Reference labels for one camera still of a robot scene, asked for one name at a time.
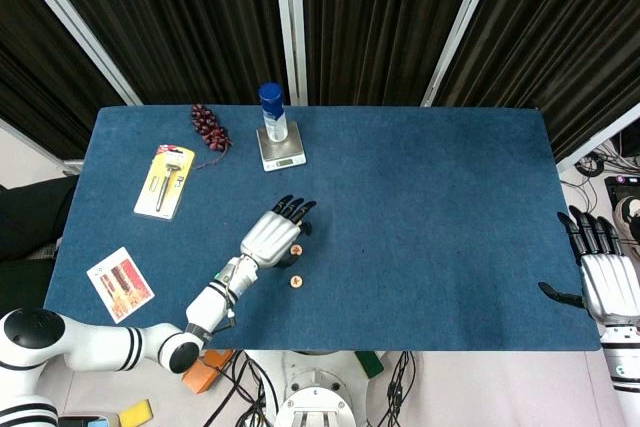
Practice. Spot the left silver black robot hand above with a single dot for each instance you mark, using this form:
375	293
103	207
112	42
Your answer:
267	239

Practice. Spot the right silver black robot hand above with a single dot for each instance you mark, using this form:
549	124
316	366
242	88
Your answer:
610	284

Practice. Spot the light blue box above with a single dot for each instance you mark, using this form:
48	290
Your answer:
90	421

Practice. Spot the orange box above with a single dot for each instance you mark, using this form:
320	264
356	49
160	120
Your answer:
212	372

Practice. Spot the yellow razor blister pack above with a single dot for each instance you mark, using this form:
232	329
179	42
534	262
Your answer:
165	182

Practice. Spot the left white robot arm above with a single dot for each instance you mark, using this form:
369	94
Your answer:
210	304

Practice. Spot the dark red fake grape bunch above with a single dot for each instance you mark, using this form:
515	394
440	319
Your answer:
210	129

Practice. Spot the silver digital kitchen scale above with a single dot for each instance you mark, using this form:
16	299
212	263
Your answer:
285	159

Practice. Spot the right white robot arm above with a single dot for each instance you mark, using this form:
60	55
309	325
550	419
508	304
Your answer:
622	372

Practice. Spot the blue table cloth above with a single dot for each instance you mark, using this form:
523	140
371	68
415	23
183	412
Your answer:
425	222

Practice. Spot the dark pleated curtain panel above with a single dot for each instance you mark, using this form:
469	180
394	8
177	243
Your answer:
30	57
565	22
190	22
380	22

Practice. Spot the black device with purple light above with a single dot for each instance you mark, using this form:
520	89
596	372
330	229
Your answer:
622	187

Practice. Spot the black trouser leg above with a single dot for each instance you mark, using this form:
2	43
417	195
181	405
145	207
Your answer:
30	217

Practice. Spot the white metal frame post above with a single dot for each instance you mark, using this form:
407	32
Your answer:
30	139
600	139
71	22
465	22
290	22

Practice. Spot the green block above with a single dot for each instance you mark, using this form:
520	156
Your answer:
372	364

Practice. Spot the yellow block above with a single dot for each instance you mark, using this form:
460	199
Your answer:
136	414

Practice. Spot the red patterned card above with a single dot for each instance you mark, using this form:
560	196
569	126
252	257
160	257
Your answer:
120	282

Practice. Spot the white bottle with blue cap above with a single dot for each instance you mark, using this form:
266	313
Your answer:
273	112

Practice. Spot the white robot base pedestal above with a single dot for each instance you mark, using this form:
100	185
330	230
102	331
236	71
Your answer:
315	387

